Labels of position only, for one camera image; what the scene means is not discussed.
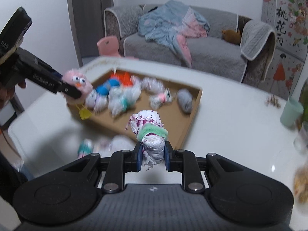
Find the orange plastic bundle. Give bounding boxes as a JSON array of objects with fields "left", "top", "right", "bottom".
[{"left": 110, "top": 72, "right": 133, "bottom": 87}]

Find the pink plastic chair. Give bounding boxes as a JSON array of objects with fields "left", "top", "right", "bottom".
[{"left": 97, "top": 35, "right": 137, "bottom": 59}]

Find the brown plush toy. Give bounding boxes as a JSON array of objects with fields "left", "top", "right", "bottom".
[{"left": 221, "top": 30, "right": 241, "bottom": 45}]

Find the pale green cup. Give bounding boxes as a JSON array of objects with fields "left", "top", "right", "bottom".
[{"left": 280, "top": 97, "right": 304, "bottom": 128}]

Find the blue pink blanket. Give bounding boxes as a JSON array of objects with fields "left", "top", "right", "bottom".
[{"left": 138, "top": 0, "right": 210, "bottom": 68}]

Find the clear bag purple bundle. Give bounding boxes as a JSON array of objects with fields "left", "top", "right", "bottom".
[{"left": 85, "top": 90, "right": 108, "bottom": 113}]

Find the white purple bundle green band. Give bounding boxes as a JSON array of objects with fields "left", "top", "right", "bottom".
[{"left": 125, "top": 110, "right": 169, "bottom": 170}]

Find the decorated white cabinet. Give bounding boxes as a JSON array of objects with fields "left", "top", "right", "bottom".
[{"left": 259, "top": 0, "right": 307, "bottom": 99}]

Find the white bundle pink band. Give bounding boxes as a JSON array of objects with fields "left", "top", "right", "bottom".
[{"left": 149, "top": 89, "right": 173, "bottom": 110}]

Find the grey quilted sofa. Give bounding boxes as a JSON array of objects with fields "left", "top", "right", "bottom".
[{"left": 104, "top": 4, "right": 276, "bottom": 87}]

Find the pink fluffy chick toy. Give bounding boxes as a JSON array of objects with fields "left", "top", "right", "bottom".
[{"left": 62, "top": 69, "right": 93, "bottom": 120}]

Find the blue sock roll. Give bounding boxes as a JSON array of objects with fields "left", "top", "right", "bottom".
[{"left": 95, "top": 78, "right": 120, "bottom": 96}]

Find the white bundle teal band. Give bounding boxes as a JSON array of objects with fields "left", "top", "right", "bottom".
[{"left": 108, "top": 86, "right": 141, "bottom": 117}]

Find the grey sock roll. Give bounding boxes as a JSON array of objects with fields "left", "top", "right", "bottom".
[{"left": 177, "top": 89, "right": 193, "bottom": 114}]

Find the shallow cardboard box tray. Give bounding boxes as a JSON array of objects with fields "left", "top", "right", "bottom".
[{"left": 67, "top": 69, "right": 202, "bottom": 150}]

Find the clear bag white bundle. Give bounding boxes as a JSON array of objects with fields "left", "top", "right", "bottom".
[{"left": 141, "top": 77, "right": 165, "bottom": 94}]

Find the large white knit sock roll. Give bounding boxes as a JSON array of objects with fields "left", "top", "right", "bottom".
[{"left": 77, "top": 135, "right": 136, "bottom": 159}]

